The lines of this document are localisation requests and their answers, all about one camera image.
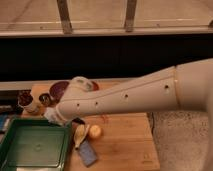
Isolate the banana toy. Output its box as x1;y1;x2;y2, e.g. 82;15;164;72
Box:
74;124;90;149

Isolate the small dark metal cup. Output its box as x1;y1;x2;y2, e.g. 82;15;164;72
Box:
39;93;52;107

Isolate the grey towel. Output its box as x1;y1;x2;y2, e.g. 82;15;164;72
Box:
44;107;64;126

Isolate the green plastic tray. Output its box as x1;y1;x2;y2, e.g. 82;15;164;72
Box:
0;119;71;171

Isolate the orange carrot toy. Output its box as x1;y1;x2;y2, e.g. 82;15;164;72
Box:
101;115;109;123

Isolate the black handled knife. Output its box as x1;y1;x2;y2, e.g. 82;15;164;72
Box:
72;118;85;125

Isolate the yellow round fruit toy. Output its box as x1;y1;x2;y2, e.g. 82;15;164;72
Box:
88;125;102;140

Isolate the blue object at left edge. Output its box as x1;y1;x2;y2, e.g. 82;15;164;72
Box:
0;115;11;133

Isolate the purple bowl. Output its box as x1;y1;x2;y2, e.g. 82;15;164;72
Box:
49;81;69;101

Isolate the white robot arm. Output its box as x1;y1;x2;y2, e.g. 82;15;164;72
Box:
56;58;213;171

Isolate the white cup with dark contents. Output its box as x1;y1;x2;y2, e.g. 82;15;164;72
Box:
18;91;39;114

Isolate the orange bowl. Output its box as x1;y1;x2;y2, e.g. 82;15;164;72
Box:
92;81;99;91

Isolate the blue sponge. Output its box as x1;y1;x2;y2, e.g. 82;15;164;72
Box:
77;140;98;167

